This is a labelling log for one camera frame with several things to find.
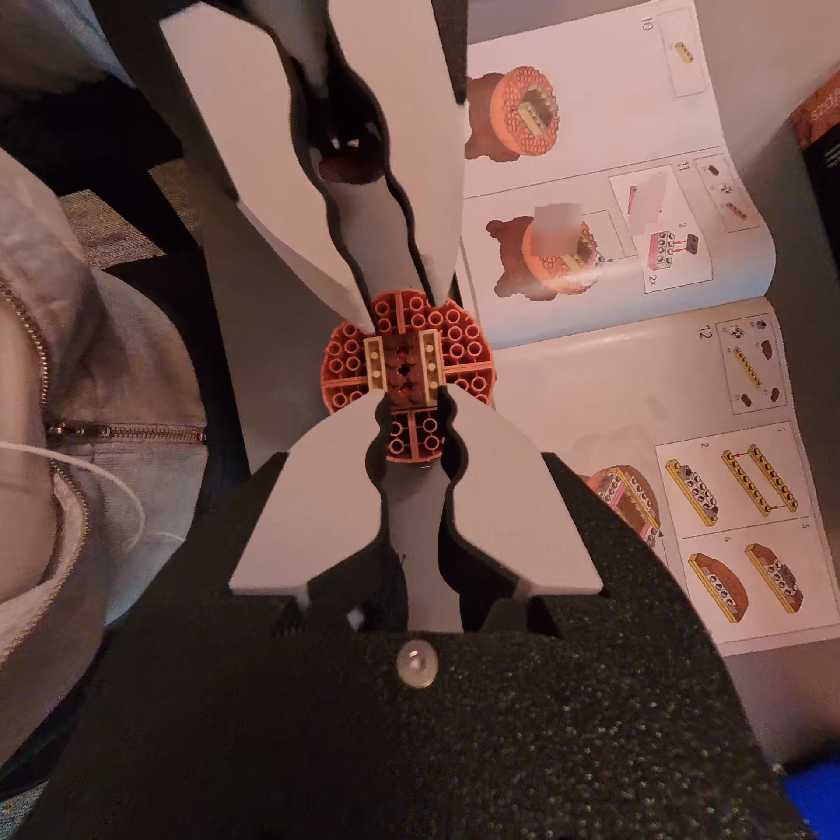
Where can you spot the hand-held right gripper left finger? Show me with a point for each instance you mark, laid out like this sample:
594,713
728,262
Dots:
315,525

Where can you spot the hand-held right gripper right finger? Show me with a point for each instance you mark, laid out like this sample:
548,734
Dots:
525,525

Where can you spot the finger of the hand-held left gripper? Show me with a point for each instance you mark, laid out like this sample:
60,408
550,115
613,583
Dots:
250,118
420,118

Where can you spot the tan brick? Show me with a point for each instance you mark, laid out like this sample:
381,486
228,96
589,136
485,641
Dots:
376,364
429,357

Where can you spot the round orange lego pot build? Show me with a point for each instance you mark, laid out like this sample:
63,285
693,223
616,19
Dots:
466,344

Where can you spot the blue plastic bin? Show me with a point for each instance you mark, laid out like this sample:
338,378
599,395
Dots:
817,803

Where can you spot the grey desk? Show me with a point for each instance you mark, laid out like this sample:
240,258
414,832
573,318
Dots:
269,355

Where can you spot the person's left hand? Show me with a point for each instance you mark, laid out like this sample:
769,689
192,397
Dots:
351,160

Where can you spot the open building instruction booklet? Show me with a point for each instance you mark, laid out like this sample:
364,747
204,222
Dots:
617,381

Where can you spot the dark building set box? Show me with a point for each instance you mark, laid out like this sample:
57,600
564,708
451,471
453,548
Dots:
820,158

